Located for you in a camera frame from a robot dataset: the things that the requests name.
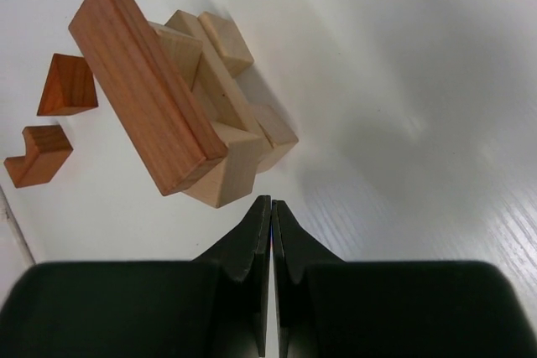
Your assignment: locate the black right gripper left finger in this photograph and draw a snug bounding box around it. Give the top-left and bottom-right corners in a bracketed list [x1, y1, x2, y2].
[1, 196, 271, 357]

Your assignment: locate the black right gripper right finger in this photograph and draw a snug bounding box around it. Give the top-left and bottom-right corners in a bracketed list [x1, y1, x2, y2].
[271, 200, 536, 357]

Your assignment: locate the red-brown long wood block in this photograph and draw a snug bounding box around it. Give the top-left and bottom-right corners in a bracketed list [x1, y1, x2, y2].
[69, 0, 227, 196]

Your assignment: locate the light long wood block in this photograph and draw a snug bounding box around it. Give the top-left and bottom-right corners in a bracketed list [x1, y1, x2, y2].
[164, 9, 269, 153]

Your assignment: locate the red-brown arch wood block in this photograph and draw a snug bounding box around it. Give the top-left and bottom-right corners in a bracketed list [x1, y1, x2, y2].
[4, 124, 73, 189]

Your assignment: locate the red-brown triangle wood block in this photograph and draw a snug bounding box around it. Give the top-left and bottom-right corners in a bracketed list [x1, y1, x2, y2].
[37, 53, 98, 117]

